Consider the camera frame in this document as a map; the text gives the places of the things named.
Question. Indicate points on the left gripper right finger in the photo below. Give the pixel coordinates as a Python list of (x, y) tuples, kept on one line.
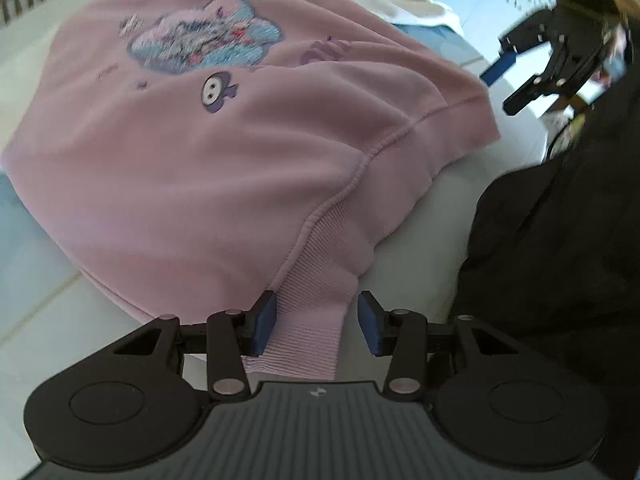
[(400, 334)]

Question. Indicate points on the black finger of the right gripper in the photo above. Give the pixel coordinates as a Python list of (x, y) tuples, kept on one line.
[(537, 87)]

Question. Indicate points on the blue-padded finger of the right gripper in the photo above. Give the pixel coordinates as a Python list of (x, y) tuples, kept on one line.
[(532, 33)]

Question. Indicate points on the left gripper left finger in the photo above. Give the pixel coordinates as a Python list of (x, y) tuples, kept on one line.
[(231, 335)]

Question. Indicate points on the pink white sweatshirt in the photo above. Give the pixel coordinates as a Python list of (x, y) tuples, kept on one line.
[(189, 155)]

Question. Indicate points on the blue patterned table mat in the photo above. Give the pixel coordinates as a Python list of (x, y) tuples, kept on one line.
[(447, 43)]

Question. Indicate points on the person's black clothing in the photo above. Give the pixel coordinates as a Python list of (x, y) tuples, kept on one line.
[(553, 261)]

